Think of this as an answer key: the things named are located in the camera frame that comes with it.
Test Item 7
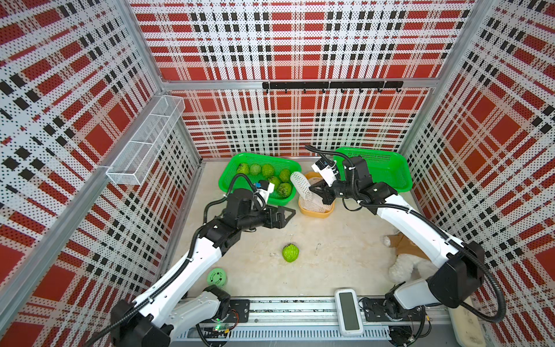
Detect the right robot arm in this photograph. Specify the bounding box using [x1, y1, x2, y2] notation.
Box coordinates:
[305, 145, 507, 323]

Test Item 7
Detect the plush toy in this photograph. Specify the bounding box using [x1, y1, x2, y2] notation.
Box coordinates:
[382, 233, 438, 284]

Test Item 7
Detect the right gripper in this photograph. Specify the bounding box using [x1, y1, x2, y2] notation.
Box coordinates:
[307, 176, 357, 207]

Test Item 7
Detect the green custard apple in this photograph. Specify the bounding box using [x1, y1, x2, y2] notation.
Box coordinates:
[277, 182, 293, 199]
[282, 244, 300, 263]

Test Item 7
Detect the yellow tray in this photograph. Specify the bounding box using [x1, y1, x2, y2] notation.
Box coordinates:
[298, 171, 335, 218]

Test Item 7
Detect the clear wall shelf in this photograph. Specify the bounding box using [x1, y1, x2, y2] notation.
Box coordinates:
[106, 95, 184, 186]

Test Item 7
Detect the green basket with apples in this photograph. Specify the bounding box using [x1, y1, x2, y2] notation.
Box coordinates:
[218, 153, 301, 206]

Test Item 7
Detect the black hook rail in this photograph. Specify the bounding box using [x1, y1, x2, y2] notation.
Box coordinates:
[262, 80, 404, 92]

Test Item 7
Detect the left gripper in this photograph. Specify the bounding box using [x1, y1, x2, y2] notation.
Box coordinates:
[236, 203, 293, 231]

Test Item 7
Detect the white foam net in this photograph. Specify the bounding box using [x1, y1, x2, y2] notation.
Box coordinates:
[291, 172, 315, 201]

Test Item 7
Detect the custard apple in basket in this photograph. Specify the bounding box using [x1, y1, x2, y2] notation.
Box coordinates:
[236, 163, 250, 175]
[261, 164, 275, 179]
[249, 163, 262, 176]
[278, 169, 291, 183]

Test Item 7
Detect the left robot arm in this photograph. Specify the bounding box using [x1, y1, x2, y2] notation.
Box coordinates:
[85, 173, 296, 346]

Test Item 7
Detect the white timer device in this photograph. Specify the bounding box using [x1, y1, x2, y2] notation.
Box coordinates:
[335, 289, 364, 337]

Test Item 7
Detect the empty green basket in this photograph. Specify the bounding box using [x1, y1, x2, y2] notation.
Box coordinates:
[336, 147, 413, 192]

